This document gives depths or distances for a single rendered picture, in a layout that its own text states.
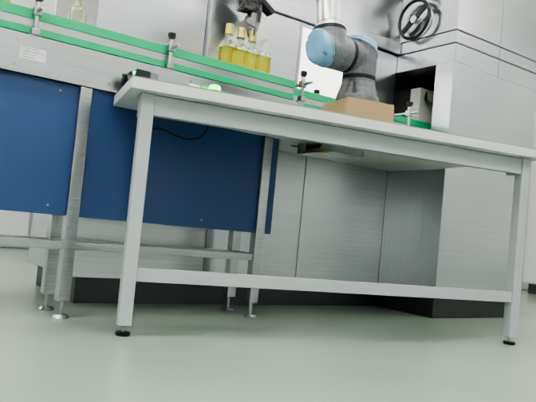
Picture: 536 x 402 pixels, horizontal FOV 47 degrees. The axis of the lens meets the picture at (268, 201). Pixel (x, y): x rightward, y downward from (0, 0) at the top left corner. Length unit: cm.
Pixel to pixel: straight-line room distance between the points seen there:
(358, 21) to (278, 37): 54
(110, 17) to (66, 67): 48
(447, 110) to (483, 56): 39
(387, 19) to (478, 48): 49
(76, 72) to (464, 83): 189
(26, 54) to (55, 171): 37
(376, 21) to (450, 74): 49
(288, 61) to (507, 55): 123
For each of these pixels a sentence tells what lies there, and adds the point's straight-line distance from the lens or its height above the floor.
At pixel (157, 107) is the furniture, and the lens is 187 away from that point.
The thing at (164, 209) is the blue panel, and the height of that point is 38.
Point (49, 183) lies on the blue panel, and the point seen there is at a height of 43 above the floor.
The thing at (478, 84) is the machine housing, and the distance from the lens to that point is 329.
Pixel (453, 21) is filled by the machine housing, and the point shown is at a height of 144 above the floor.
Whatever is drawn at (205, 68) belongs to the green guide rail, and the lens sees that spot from 234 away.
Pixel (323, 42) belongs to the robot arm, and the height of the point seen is 97.
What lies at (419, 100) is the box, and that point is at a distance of 340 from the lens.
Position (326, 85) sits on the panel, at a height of 106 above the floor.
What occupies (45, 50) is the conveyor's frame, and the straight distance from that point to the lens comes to 210.
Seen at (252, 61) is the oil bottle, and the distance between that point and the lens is 259.
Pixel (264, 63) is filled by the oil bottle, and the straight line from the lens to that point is 262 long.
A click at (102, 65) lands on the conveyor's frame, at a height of 84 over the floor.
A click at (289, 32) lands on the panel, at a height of 126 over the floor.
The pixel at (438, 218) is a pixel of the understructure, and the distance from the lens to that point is 304.
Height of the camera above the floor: 35
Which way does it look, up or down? 3 degrees up
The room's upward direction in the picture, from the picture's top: 5 degrees clockwise
